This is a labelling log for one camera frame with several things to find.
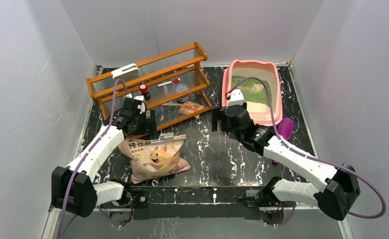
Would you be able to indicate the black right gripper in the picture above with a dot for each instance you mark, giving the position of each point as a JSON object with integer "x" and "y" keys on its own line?
{"x": 218, "y": 113}

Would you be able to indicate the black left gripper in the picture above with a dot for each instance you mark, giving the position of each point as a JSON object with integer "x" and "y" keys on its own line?
{"x": 151, "y": 122}

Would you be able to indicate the cat litter bag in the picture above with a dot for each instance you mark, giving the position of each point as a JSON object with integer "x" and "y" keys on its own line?
{"x": 153, "y": 161}

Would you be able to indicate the pink cat litter box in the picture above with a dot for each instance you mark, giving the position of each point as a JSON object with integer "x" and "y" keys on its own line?
{"x": 258, "y": 103}

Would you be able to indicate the orange wooden shelf rack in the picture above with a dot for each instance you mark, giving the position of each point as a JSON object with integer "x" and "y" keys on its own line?
{"x": 183, "y": 63}

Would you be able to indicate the purple litter scoop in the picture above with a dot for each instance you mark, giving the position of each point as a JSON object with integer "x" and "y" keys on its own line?
{"x": 285, "y": 128}

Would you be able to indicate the grey bag sealing clip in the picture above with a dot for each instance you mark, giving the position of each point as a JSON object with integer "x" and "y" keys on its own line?
{"x": 168, "y": 138}

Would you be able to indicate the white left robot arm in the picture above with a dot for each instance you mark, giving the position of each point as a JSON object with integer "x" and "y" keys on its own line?
{"x": 72, "y": 187}

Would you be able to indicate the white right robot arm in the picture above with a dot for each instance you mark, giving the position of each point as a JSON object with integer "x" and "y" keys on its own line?
{"x": 329, "y": 188}

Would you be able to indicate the white pen on shelf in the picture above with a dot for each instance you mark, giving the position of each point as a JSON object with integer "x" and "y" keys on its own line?
{"x": 171, "y": 105}

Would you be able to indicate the orange snack packet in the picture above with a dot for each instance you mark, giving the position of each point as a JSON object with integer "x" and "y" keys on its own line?
{"x": 190, "y": 107}

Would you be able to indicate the red black stamp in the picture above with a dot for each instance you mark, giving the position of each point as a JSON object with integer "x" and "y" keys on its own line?
{"x": 143, "y": 88}

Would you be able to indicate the red white marker pen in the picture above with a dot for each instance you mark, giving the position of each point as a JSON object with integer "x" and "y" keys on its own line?
{"x": 173, "y": 81}

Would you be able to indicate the white stapler on top shelf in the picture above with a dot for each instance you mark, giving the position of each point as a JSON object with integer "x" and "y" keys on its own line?
{"x": 125, "y": 72}

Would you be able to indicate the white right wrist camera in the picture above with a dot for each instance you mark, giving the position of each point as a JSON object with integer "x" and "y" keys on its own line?
{"x": 235, "y": 97}

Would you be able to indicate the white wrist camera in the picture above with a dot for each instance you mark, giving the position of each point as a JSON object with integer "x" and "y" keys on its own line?
{"x": 235, "y": 97}
{"x": 140, "y": 102}

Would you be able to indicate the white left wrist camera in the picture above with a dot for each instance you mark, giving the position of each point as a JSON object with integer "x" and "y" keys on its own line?
{"x": 140, "y": 102}

